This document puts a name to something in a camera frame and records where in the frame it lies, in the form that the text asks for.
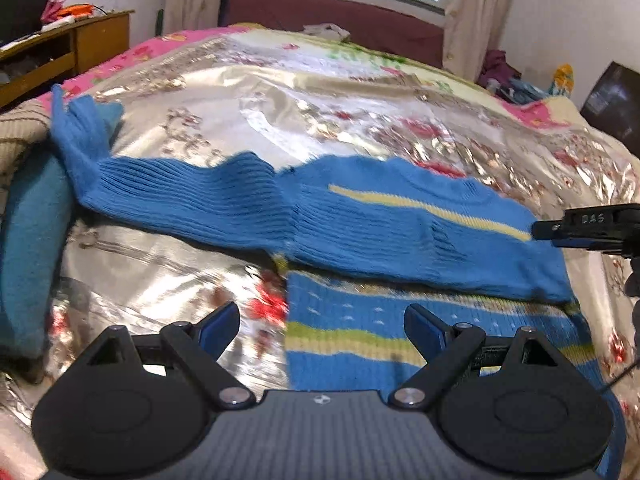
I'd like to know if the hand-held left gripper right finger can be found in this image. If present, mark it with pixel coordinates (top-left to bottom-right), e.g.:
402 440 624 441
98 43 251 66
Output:
389 303 567 409

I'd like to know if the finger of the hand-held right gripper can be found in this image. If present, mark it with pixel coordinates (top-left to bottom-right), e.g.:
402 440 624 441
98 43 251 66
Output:
531 217 568 242

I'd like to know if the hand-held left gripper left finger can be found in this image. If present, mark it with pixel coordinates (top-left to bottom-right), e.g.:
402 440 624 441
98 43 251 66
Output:
75 302 257 409

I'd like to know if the blue striped knit sweater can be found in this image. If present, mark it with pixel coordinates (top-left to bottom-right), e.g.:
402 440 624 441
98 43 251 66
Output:
49 83 627 480

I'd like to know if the blue clothes pile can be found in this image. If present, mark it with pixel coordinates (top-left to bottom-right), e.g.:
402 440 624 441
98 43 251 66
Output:
492 77 551 106

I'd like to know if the purple clothes pile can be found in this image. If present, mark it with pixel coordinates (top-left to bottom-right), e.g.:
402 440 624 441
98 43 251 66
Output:
477 49 523 91

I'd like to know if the yellow toy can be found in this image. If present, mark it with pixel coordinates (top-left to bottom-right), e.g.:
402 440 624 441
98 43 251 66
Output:
550 63 575 98

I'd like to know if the teal knit garment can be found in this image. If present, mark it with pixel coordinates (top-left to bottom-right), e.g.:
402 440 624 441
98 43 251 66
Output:
0 157 76 361

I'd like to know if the shiny floral satin blanket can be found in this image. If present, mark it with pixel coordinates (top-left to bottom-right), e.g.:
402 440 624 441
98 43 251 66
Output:
0 27 640 480

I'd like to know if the beige striped knit garment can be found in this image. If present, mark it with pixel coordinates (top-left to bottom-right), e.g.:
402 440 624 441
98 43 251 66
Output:
0 97 56 196

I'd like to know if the pink floral bed sheet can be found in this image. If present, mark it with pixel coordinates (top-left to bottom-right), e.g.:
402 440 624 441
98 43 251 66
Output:
50 27 231 106

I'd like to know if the dark red headboard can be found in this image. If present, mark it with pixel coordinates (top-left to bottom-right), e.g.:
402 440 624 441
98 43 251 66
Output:
225 0 446 68

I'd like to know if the white crumpled cloth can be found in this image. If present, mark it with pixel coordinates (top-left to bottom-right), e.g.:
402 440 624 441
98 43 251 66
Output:
302 22 353 41

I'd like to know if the wooden side cabinet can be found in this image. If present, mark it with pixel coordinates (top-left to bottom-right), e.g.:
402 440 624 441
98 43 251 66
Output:
0 9 136 108

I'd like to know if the pink cloth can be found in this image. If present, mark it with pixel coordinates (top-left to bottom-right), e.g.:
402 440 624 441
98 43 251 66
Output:
42 0 71 23

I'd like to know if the dark monitor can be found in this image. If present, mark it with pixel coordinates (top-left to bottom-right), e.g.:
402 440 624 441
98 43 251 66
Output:
0 0 53 48

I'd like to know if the thin black cable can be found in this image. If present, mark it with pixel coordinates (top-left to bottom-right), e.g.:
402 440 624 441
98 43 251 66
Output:
597 355 640 396

